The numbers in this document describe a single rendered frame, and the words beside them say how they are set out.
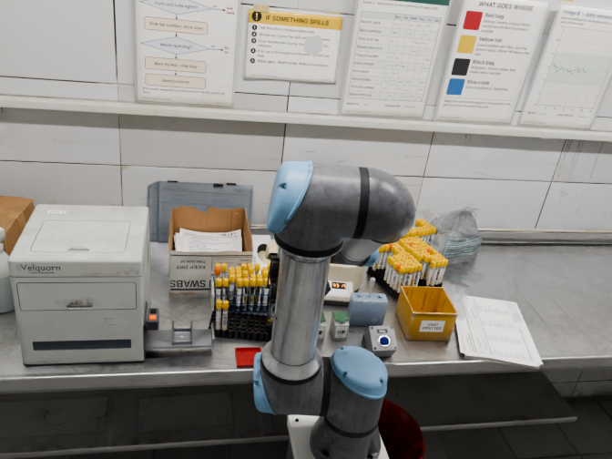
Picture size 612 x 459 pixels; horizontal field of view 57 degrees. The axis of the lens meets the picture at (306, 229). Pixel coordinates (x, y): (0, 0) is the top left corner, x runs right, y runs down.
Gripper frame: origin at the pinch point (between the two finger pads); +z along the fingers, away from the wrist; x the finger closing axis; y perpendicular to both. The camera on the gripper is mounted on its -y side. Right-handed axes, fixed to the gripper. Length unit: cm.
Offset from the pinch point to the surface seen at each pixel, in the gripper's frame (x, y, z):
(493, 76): -55, -71, -57
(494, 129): -52, -76, -40
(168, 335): 1.9, 32.3, 2.1
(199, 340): 4.0, 24.3, 2.1
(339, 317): -0.7, -13.3, -0.6
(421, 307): -10.0, -41.9, 3.4
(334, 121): -53, -19, -40
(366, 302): -3.5, -21.5, -3.3
